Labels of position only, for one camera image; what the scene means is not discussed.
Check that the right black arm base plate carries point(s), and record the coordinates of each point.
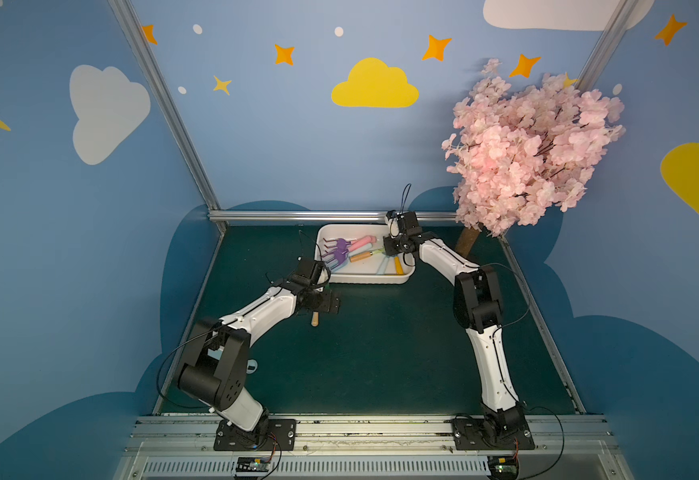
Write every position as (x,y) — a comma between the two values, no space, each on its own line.
(476,433)

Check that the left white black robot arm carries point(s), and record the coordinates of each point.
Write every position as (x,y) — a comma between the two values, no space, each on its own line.
(213,365)

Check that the right small circuit board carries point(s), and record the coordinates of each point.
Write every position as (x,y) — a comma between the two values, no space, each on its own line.
(503,468)

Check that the left small circuit board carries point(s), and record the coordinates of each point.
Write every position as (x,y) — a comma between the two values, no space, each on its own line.
(252,465)

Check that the pink artificial blossom tree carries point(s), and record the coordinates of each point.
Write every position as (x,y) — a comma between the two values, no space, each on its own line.
(520,153)

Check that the blue yellow-handled hand rake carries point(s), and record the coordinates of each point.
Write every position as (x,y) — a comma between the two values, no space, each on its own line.
(398,266)

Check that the white plastic storage box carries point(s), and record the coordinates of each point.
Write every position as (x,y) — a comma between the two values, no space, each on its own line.
(363,272)

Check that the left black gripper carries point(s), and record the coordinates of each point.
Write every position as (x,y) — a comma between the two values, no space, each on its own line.
(324,301)

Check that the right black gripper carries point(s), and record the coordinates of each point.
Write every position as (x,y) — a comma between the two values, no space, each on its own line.
(394,244)

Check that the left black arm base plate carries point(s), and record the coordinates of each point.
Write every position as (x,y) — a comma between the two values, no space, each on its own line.
(267,433)

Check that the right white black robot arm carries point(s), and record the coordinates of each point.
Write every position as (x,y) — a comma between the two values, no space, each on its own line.
(477,307)

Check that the purple pink-handled hand rake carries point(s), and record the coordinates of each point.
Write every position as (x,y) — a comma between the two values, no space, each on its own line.
(344,246)

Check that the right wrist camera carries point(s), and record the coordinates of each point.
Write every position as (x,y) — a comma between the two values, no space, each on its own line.
(393,224)

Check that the aluminium back frame bar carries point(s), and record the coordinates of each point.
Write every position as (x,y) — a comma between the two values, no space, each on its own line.
(297,216)

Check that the light blue hand rake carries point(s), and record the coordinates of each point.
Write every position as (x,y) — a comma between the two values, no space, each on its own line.
(383,266)

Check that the lime green wooden-handled rake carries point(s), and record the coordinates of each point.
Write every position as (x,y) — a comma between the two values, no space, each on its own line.
(365,255)

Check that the small circuit board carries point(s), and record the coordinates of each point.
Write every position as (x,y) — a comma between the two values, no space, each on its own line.
(503,468)
(252,465)

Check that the aluminium front rail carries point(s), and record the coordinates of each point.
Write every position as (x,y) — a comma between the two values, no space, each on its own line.
(180,446)

